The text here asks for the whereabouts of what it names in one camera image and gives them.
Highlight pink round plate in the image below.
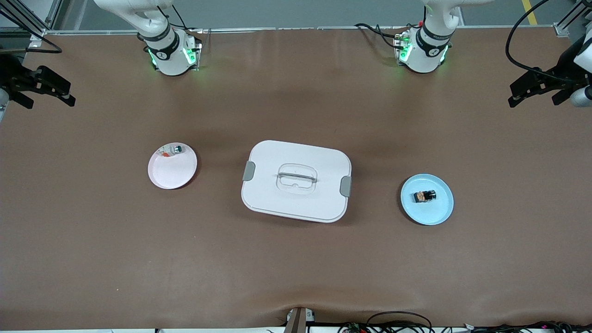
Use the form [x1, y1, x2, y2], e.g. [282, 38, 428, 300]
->
[148, 142, 198, 190]

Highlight light blue round plate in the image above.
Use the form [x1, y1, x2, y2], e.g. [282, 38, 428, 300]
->
[401, 173, 454, 226]

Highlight white plastic storage box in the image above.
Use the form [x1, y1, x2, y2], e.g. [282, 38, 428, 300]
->
[241, 140, 352, 224]

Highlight brown table mat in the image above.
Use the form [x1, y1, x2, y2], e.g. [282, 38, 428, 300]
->
[0, 27, 592, 331]

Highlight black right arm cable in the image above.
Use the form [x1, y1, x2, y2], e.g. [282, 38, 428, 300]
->
[0, 33, 63, 55]

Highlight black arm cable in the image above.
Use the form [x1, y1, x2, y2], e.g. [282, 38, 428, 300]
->
[0, 33, 63, 55]
[505, 0, 574, 84]

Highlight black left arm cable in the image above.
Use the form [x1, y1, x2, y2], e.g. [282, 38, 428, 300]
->
[505, 0, 574, 84]

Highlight aluminium frame post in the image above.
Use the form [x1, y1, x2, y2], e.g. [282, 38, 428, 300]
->
[553, 0, 592, 37]
[0, 0, 63, 47]

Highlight black right base cables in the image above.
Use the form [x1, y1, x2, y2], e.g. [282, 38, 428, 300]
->
[157, 5, 204, 47]

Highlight black base cables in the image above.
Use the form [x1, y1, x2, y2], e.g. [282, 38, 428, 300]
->
[355, 22, 407, 49]
[157, 5, 204, 47]

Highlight black left base cables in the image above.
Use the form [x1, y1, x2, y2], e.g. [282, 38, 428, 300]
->
[355, 22, 407, 49]

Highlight silver table edge rail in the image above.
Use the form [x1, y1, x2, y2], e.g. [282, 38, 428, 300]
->
[46, 25, 562, 37]

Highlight black cable bundle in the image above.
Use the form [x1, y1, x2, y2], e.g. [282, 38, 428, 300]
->
[337, 321, 592, 333]

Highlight clear box lid handle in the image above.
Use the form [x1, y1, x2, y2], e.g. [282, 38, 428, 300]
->
[276, 164, 318, 194]

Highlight black cable loop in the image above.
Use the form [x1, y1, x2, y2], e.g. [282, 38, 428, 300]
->
[365, 311, 434, 333]

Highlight grey metal edge bracket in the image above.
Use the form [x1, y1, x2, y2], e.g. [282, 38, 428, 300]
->
[284, 307, 316, 333]

